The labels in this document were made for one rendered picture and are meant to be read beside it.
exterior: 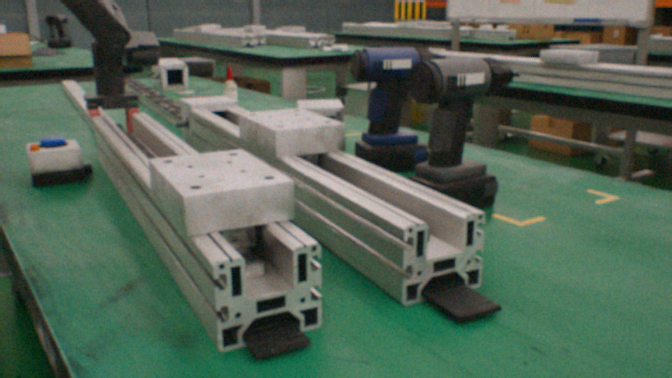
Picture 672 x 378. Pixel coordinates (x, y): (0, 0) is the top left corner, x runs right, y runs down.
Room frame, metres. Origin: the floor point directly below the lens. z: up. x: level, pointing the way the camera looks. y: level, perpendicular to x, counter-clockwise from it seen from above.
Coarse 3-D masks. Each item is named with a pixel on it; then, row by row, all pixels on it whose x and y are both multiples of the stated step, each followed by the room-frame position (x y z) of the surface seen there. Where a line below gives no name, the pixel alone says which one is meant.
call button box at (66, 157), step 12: (60, 144) 1.05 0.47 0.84; (72, 144) 1.06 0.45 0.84; (36, 156) 1.01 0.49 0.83; (48, 156) 1.01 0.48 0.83; (60, 156) 1.02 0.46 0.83; (72, 156) 1.03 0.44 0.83; (36, 168) 1.01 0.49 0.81; (48, 168) 1.01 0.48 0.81; (60, 168) 1.02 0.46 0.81; (72, 168) 1.03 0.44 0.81; (84, 168) 1.07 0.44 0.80; (36, 180) 1.00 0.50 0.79; (48, 180) 1.01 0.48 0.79; (60, 180) 1.02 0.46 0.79; (72, 180) 1.03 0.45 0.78
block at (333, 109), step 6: (300, 102) 1.31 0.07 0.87; (306, 102) 1.31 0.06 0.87; (312, 102) 1.31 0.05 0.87; (318, 102) 1.31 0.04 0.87; (324, 102) 1.31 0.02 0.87; (330, 102) 1.31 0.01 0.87; (336, 102) 1.31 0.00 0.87; (300, 108) 1.24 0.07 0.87; (306, 108) 1.24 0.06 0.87; (312, 108) 1.24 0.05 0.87; (318, 108) 1.24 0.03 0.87; (324, 108) 1.24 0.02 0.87; (330, 108) 1.24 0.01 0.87; (336, 108) 1.25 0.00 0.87; (342, 108) 1.25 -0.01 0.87; (324, 114) 1.24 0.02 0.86; (330, 114) 1.24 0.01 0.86; (336, 114) 1.25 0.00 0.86; (342, 114) 1.25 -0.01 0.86; (342, 120) 1.25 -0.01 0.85; (342, 150) 1.25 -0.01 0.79
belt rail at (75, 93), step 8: (64, 88) 2.18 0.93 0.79; (72, 88) 2.05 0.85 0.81; (80, 88) 2.04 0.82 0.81; (72, 96) 1.90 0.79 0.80; (80, 96) 1.86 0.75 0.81; (80, 104) 1.72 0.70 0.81; (80, 112) 1.74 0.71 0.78; (88, 120) 1.57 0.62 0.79; (112, 120) 1.46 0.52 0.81; (96, 128) 1.43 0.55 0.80
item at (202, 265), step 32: (160, 128) 1.08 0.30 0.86; (128, 160) 0.85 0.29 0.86; (128, 192) 0.87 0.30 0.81; (160, 224) 0.68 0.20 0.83; (288, 224) 0.58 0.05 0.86; (160, 256) 0.69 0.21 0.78; (192, 256) 0.56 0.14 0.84; (224, 256) 0.50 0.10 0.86; (256, 256) 0.57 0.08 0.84; (288, 256) 0.53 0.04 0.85; (320, 256) 0.53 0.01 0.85; (192, 288) 0.56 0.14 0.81; (224, 288) 0.49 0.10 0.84; (256, 288) 0.52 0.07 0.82; (288, 288) 0.52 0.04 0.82; (224, 320) 0.49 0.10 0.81; (320, 320) 0.53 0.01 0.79
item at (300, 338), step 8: (288, 336) 0.50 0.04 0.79; (296, 336) 0.50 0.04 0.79; (304, 336) 0.50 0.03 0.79; (256, 344) 0.48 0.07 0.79; (264, 344) 0.48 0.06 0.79; (272, 344) 0.49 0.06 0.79; (280, 344) 0.48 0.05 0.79; (288, 344) 0.48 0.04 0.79; (296, 344) 0.49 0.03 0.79; (304, 344) 0.49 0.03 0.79; (256, 352) 0.47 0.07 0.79; (264, 352) 0.47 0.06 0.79; (272, 352) 0.47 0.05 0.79
